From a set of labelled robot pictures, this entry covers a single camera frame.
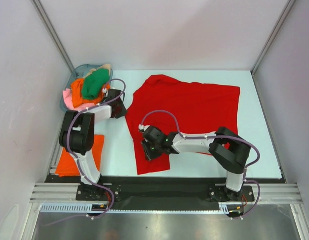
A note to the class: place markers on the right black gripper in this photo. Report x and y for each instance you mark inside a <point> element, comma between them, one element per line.
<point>150,155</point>

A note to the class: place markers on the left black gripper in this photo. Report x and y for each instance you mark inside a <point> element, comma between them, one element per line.
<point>123,112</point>

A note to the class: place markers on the red t shirt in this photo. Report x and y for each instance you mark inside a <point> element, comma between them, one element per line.
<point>169,104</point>

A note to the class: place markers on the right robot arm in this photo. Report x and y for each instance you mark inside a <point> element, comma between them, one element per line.
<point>227,148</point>

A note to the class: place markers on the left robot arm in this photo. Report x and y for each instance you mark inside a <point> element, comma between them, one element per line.
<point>77,136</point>

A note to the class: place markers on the green garment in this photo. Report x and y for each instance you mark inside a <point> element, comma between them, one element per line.
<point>93,84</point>

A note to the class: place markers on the beige garment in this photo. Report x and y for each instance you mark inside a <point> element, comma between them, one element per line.
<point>105,66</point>

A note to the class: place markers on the orange garment in basket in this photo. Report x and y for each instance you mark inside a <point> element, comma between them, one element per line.
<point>78,85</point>

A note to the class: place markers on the pink garment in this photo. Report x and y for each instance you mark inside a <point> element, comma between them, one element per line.
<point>69,100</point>

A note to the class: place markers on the folded orange t shirt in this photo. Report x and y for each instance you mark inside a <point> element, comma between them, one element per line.
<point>67,166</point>

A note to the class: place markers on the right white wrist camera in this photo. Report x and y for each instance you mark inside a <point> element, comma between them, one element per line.
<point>142,128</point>

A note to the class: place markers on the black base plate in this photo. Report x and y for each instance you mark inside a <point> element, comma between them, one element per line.
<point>157,193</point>

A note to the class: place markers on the white slotted cable duct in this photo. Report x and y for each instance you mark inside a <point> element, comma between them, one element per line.
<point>99,208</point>

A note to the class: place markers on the left aluminium corner post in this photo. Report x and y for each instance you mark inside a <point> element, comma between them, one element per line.
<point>48,24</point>

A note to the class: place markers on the aluminium corner post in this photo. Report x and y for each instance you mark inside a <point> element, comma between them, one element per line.
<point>273,35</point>
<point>48,24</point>

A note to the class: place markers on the right aluminium corner post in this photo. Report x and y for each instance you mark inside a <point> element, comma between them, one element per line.
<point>273,35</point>

